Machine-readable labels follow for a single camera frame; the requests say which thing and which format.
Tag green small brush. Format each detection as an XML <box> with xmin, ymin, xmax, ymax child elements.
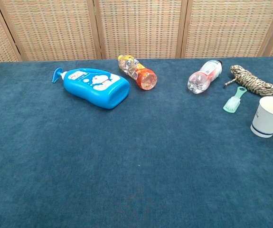
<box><xmin>223</xmin><ymin>86</ymin><xmax>247</xmax><ymax>114</ymax></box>

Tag blue cartoon pump bottle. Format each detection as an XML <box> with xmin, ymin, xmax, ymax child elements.
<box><xmin>52</xmin><ymin>67</ymin><xmax>130</xmax><ymax>110</ymax></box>

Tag orange drink bottle yellow cap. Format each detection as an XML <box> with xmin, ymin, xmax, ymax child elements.
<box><xmin>118</xmin><ymin>55</ymin><xmax>158</xmax><ymax>91</ymax></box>

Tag blue carpet table cover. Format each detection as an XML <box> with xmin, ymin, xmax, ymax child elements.
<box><xmin>0</xmin><ymin>56</ymin><xmax>273</xmax><ymax>228</ymax></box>

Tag wicker folding screen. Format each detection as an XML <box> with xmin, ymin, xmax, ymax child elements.
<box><xmin>0</xmin><ymin>0</ymin><xmax>273</xmax><ymax>64</ymax></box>

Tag camouflage rope bundle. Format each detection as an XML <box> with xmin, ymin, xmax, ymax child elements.
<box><xmin>223</xmin><ymin>65</ymin><xmax>273</xmax><ymax>97</ymax></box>

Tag white paper cup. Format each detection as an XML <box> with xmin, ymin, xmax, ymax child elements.
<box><xmin>250</xmin><ymin>96</ymin><xmax>273</xmax><ymax>138</ymax></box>

